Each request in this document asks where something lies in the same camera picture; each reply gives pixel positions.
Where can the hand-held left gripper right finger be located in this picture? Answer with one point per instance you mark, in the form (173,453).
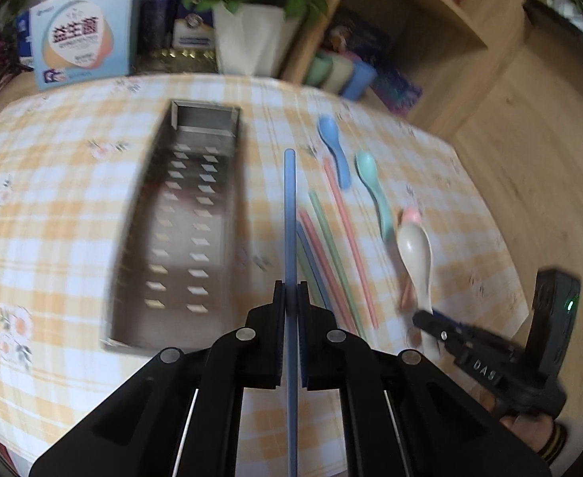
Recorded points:
(302,308)

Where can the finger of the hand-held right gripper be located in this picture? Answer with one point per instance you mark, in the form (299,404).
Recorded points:
(455,327)
(433,328)

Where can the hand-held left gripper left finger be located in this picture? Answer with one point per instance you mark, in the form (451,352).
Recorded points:
(279,308)

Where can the green chopstick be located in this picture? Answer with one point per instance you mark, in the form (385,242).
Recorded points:
(305,271)
(329,248)

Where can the blue chopstick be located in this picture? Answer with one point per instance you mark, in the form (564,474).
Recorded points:
(311,268)
(290,208)

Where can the beige spoon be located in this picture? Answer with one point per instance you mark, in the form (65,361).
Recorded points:
(413,248)

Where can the pink spoon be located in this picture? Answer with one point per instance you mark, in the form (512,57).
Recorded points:
(412,216)

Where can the metal utensil tray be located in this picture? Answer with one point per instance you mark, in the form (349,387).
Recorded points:
(172,258)

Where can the teal spoon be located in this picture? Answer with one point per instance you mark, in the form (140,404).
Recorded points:
(368,169)

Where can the blue spoon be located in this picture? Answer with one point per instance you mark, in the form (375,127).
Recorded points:
(330,134)

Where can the person's right forearm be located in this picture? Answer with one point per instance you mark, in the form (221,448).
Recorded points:
(555,442)

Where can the person's right hand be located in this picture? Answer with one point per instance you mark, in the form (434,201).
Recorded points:
(527,432)

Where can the blue cup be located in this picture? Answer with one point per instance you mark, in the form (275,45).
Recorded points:
(360,82)

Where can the beige cup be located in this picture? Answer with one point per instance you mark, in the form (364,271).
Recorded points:
(342,75)

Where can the green cup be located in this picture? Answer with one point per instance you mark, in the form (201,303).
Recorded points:
(318,70)

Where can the purple patterned box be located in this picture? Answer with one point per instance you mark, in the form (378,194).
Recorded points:
(396,87)

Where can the gold metal tray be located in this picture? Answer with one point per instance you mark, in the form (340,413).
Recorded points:
(177,62)

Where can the dark blue illustrated box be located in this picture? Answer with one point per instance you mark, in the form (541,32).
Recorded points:
(361,39)

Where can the red rose plant white pot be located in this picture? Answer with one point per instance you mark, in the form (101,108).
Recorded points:
(251,35)

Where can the dark blue box white label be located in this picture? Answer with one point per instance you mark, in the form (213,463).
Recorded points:
(194,30)

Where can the wooden shelf unit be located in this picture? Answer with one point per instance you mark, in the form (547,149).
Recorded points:
(435,35)

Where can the tall dark blue box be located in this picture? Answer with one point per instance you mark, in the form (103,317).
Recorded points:
(157,15)

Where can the light blue product box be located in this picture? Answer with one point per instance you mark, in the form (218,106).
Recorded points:
(82,35)

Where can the blue white carton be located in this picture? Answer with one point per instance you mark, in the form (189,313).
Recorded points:
(24,39)

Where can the black wall shelf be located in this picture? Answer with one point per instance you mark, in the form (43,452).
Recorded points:
(565,35)

